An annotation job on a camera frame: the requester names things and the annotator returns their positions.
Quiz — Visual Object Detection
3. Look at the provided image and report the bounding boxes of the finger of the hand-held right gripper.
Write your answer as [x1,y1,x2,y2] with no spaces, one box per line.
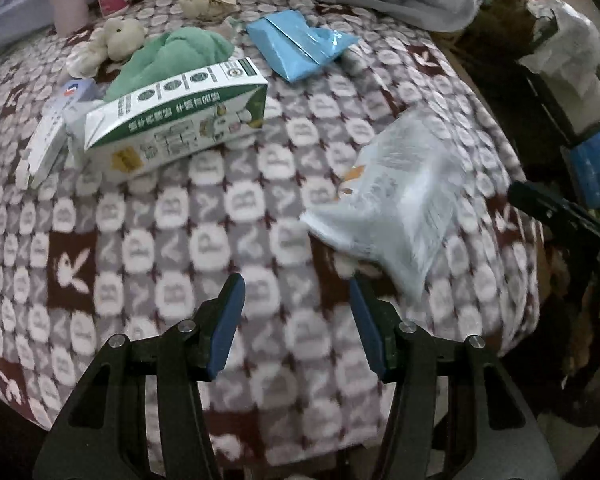
[507,180,600,261]

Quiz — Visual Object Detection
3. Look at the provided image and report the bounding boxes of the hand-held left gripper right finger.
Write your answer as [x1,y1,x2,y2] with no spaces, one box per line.
[349,275,561,480]

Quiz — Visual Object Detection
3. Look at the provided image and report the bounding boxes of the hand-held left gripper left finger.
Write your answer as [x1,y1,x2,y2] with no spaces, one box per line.
[32,274,247,480]

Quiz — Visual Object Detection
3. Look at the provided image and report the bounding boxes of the clear plastic bag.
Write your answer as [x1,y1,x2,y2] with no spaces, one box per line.
[300,102,481,301]

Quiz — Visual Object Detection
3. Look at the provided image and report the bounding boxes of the white plush toy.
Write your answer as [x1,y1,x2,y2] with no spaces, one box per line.
[66,17,147,78]

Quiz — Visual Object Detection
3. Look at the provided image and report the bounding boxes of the paper ball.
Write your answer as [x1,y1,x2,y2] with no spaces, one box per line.
[179,0,241,23]

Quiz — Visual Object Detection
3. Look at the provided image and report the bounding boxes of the printed plush blanket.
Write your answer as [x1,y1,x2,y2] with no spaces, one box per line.
[0,0,546,466]

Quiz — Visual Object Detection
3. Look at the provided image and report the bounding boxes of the white plastic bag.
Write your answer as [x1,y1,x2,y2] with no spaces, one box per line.
[520,0,600,136]

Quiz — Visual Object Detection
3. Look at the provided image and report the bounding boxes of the white green carton box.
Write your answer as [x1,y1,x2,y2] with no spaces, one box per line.
[82,56,270,173]

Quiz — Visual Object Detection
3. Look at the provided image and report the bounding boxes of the small white box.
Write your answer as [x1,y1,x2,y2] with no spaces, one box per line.
[14,78,101,190]

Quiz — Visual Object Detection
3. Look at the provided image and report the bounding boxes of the green fluffy cloth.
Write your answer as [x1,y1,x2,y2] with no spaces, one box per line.
[101,27,236,103]

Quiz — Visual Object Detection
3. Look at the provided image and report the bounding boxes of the blue plastic packet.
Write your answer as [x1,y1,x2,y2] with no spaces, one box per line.
[246,9,361,84]

